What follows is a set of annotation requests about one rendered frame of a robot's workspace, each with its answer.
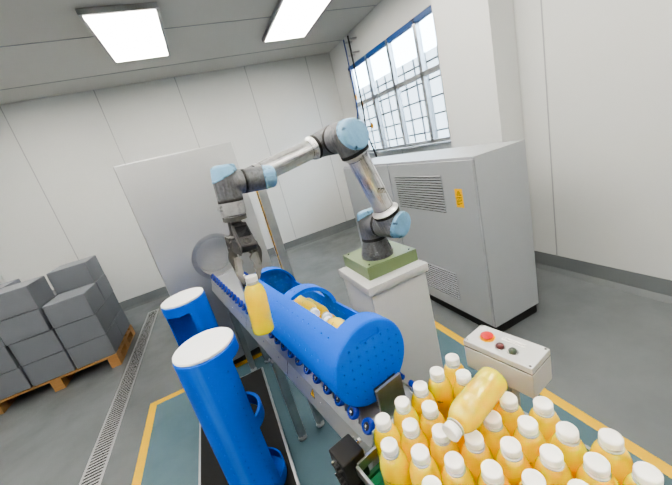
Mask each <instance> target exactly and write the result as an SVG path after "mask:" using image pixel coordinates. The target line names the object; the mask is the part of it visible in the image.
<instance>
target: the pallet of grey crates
mask: <svg viewBox="0 0 672 485"><path fill-rule="evenodd" d="M46 275H47V277H48V279H49V281H50V283H51V284H52V286H53V288H54V290H52V289H51V287H50V285H49V284H48V282H47V280H46V278H45V276H40V277H36V278H33V279H30V280H27V281H24V282H21V281H20V279H15V280H12V281H9V282H5V283H2V284H0V415H2V414H4V413H5V412H6V411H7V409H8V408H9V407H10V406H11V405H12V403H13V402H14V401H15V400H16V399H17V398H18V396H19V395H21V394H24V393H26V392H29V391H31V390H34V389H36V388H39V387H41V386H43V385H46V384H48V383H50V384H51V386H52V388H53V389H54V391H55V392H57V391H59V390H61V389H64V388H66V387H67V385H68V384H69V382H70V381H71V379H72V378H73V376H74V375H75V373H76V372H78V371H80V370H83V369H85V368H88V367H90V366H93V365H95V364H97V363H100V362H102V361H105V360H108V362H109V363H110V365H111V367H112V368H114V367H117V366H119V365H121V364H122V363H123V361H124V358H125V356H126V354H127V351H128V349H129V347H130V344H131V342H132V340H133V338H134V335H135V331H134V329H133V327H132V325H131V324H130V323H129V321H128V319H127V317H126V315H125V313H124V311H123V309H122V308H121V306H120V304H119V302H118V300H117V298H116V296H115V294H114V292H113V289H112V287H111V285H110V283H109V281H108V279H107V277H106V275H105V273H104V271H103V269H102V267H101V265H100V263H99V261H98V259H97V257H96V255H93V256H90V257H86V258H83V259H80V260H77V261H73V262H70V263H67V264H64V265H61V266H59V267H57V268H56V269H54V270H52V271H51V272H49V273H47V274H46Z"/></svg>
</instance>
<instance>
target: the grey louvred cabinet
mask: <svg viewBox="0 0 672 485"><path fill-rule="evenodd" d="M371 160H372V162H373V164H374V166H375V168H376V170H377V172H378V174H379V176H380V178H381V180H382V182H383V184H384V186H385V188H386V190H387V192H388V194H389V196H390V198H391V200H392V202H396V203H397V204H398V206H399V208H400V210H401V211H405V212H407V213H408V214H409V215H410V219H411V225H410V229H409V231H408V233H407V234H406V235H405V236H404V237H403V238H395V239H394V238H390V237H387V239H388V240H390V241H393V242H397V243H400V244H403V245H406V246H409V247H412V248H415V249H416V252H417V257H418V259H419V260H422V261H425V262H427V263H428V268H429V270H428V271H426V272H425V274H426V279H427V284H428V290H429V295H430V299H431V300H433V301H435V302H437V303H439V304H440V305H442V306H444V307H446V308H448V309H450V310H452V311H454V312H455V313H457V314H459V315H461V316H463V317H465V318H467V319H469V320H471V321H472V322H474V323H476V324H478V325H481V324H482V325H485V326H488V327H490V328H493V329H496V330H499V331H501V332H504V331H505V330H507V329H509V328H510V327H512V326H514V325H515V324H517V323H519V322H520V321H522V320H524V319H525V318H527V317H529V316H530V315H532V314H534V313H535V312H537V308H536V304H538V303H539V301H538V289H537V277H536V265H535V253H534V241H533V229H532V217H531V205H530V193H529V182H528V170H527V158H526V146H525V139H523V140H515V141H506V142H498V143H490V144H482V145H473V146H465V147H457V148H448V149H440V150H432V151H423V152H415V153H407V154H399V155H390V156H382V157H375V158H372V159H371ZM343 170H344V174H345V179H346V183H347V187H348V191H349V195H350V199H351V203H352V207H353V211H354V216H355V220H356V224H357V228H358V232H359V236H360V240H361V244H362V238H361V234H360V230H359V225H358V222H357V213H358V212H360V211H362V210H365V209H368V208H371V205H370V203H369V201H368V199H367V198H366V196H365V194H364V192H363V190H362V188H361V186H360V184H359V183H358V181H357V179H356V177H355V175H354V173H353V171H352V170H351V168H350V166H349V165H348V166H345V167H344V168H343Z"/></svg>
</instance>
